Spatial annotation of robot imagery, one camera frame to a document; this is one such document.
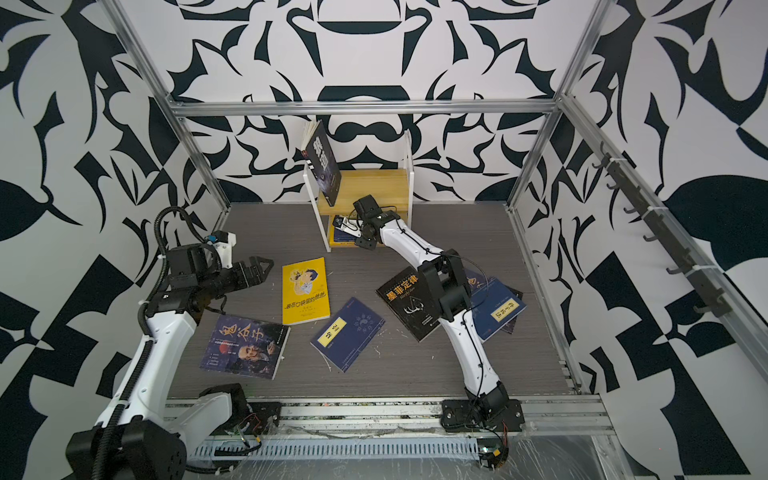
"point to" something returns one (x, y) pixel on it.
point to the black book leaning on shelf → (319, 151)
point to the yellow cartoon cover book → (305, 293)
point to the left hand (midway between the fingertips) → (257, 261)
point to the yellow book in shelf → (332, 241)
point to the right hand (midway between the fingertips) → (367, 226)
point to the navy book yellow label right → (493, 306)
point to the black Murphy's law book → (415, 301)
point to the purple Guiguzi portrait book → (246, 346)
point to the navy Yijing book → (344, 338)
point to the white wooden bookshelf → (389, 191)
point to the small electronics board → (494, 458)
